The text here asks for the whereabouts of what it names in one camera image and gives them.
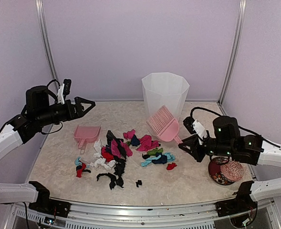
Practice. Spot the pink plastic hand brush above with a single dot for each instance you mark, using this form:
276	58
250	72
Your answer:
164	125

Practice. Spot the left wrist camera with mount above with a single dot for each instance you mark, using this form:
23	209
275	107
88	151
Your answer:
63	91

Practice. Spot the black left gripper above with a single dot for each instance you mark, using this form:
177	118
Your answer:
78	109

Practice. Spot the red paper scrap centre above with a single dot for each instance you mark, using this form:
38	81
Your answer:
106	155

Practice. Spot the black paper scrap strip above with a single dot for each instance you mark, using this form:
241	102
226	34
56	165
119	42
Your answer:
114	181

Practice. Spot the pink patterned small bowl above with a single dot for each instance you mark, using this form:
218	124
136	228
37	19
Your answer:
233	171

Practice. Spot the dark red patterned round dish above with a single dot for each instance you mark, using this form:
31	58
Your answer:
214	169

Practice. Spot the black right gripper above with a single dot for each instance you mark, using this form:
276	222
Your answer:
189	142

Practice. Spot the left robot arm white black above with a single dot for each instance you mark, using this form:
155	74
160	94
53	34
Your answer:
43	108

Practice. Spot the pink plastic dustpan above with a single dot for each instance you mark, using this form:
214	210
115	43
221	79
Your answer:
84	135

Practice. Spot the navy paper scrap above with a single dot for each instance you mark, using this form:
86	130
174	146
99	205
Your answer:
135	141

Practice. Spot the green paper scrap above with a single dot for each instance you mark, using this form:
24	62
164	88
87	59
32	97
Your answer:
155	151

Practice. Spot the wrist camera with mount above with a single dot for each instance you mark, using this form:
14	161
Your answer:
195	127
63	91

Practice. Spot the right aluminium frame post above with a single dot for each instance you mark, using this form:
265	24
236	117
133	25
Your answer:
234	51

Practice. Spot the translucent white waste bin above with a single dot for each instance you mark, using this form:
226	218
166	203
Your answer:
166	89

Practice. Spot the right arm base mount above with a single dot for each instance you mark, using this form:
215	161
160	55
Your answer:
241	203

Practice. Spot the small red paper scrap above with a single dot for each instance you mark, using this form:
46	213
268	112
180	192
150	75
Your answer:
171	166

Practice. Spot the white paper scrap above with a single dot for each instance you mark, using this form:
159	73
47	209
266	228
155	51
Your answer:
99	159

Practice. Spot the front aluminium rail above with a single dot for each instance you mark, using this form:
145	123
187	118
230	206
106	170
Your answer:
94	216

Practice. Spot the small black paper scrap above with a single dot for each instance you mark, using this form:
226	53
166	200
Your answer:
138	183

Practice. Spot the magenta paper scrap top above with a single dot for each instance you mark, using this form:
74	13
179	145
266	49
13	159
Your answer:
129	134

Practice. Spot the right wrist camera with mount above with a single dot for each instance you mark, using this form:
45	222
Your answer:
195	127

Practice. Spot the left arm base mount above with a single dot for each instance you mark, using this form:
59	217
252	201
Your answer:
44	204

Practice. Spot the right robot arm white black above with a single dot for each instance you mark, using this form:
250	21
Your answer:
235	143

